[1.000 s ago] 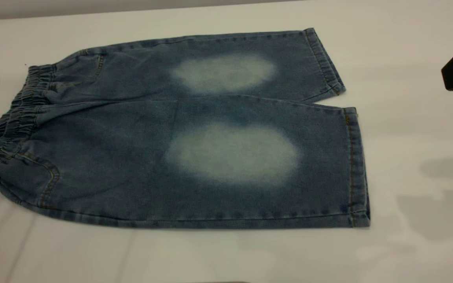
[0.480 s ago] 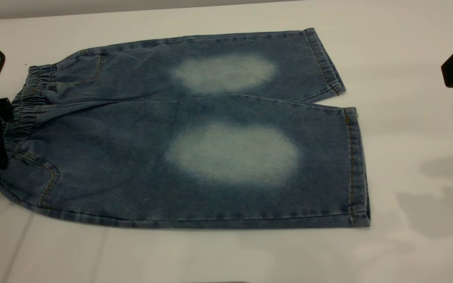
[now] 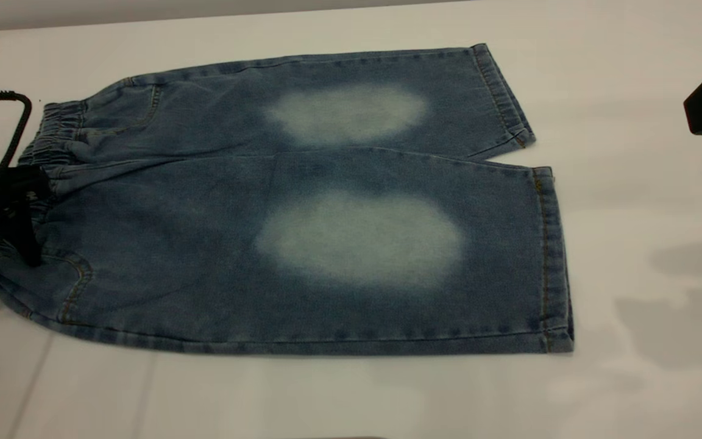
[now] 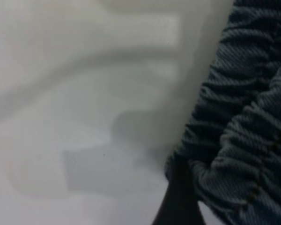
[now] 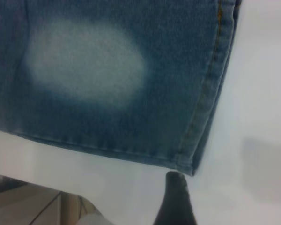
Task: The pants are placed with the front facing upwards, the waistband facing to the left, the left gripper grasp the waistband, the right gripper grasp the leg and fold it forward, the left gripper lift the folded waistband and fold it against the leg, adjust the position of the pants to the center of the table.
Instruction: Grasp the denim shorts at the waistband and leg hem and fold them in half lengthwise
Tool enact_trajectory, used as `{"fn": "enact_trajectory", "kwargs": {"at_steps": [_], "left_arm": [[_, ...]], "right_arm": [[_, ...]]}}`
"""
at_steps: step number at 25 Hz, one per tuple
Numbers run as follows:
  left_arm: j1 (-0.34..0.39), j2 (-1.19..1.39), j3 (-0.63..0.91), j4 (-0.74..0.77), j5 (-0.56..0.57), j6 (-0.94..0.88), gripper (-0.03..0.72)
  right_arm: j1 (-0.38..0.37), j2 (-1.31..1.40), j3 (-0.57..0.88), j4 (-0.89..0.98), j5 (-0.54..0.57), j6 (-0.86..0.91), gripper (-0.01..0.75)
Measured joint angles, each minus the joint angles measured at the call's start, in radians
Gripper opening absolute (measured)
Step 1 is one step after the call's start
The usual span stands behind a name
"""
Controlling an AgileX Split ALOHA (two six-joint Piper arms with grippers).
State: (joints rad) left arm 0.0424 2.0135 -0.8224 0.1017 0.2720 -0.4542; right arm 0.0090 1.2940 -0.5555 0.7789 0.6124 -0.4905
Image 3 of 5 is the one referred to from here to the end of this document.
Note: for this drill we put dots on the blue denim children's pants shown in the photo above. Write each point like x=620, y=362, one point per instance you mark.
x=205, y=244

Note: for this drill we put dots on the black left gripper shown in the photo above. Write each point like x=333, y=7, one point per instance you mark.
x=19, y=183

